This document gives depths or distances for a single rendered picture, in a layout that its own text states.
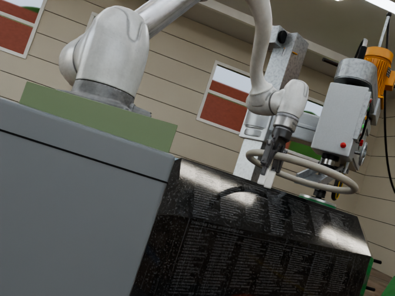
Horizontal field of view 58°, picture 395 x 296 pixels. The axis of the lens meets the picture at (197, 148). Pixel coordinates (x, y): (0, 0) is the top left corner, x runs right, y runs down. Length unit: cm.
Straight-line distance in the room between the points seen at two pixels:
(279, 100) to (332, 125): 81
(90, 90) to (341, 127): 161
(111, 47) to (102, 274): 51
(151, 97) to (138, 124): 715
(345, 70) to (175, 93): 603
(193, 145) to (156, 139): 718
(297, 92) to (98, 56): 82
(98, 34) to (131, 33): 8
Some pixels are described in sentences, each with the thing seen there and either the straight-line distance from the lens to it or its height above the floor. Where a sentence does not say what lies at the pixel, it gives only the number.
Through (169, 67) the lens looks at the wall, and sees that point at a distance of 809.
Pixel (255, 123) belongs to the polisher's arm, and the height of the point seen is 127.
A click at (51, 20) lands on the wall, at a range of 844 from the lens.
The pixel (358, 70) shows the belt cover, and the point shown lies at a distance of 228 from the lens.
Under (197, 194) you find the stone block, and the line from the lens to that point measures 158.
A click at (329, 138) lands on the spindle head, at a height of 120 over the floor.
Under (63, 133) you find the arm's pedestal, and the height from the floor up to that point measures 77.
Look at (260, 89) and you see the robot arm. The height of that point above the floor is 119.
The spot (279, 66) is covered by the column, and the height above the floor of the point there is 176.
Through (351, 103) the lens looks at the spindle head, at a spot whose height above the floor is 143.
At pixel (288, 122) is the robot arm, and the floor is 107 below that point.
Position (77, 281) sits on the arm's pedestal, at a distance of 79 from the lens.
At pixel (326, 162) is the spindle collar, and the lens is 223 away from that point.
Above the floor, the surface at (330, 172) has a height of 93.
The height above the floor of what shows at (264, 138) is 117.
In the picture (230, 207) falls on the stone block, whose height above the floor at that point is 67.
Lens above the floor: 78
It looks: 4 degrees up
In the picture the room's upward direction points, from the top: 18 degrees clockwise
